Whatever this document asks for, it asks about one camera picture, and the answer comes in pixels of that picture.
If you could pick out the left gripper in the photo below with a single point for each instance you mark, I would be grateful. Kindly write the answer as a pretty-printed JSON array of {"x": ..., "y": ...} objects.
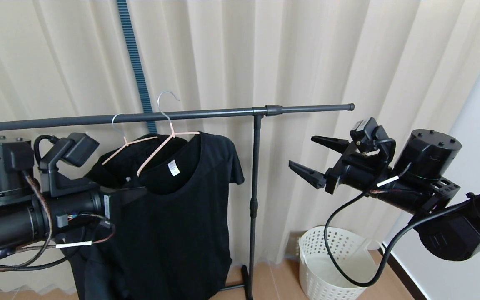
[{"x": 77, "y": 204}]

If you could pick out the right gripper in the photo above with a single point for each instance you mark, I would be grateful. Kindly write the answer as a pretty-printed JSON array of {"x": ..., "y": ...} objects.
[{"x": 356, "y": 175}]

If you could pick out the black shorts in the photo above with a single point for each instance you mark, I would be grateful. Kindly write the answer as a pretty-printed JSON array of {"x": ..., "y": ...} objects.
[{"x": 140, "y": 154}]

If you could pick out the pink clothes hanger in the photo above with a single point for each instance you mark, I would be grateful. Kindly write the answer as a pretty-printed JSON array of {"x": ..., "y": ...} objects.
[
  {"x": 169, "y": 125},
  {"x": 140, "y": 140}
]

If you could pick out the black heap of clothes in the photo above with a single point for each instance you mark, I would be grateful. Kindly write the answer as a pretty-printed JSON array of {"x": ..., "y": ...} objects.
[{"x": 181, "y": 233}]

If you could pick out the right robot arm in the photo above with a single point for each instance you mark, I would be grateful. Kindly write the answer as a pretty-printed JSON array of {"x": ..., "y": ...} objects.
[{"x": 452, "y": 233}]

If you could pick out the black clothes rack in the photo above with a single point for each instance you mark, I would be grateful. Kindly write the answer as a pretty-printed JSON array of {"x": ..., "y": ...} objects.
[{"x": 206, "y": 112}]

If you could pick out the white laundry basket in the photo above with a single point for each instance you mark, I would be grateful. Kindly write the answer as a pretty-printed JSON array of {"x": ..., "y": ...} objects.
[{"x": 319, "y": 275}]

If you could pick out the beige curtain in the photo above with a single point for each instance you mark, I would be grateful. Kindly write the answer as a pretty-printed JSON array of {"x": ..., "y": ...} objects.
[
  {"x": 36, "y": 62},
  {"x": 306, "y": 50}
]

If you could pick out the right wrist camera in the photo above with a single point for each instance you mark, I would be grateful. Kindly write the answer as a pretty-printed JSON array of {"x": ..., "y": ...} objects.
[{"x": 367, "y": 131}]

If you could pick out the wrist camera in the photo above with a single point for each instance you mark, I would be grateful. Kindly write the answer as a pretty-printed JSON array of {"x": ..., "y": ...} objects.
[
  {"x": 367, "y": 131},
  {"x": 77, "y": 148}
]

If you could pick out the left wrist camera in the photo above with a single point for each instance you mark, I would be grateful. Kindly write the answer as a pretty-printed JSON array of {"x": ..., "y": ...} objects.
[{"x": 77, "y": 148}]

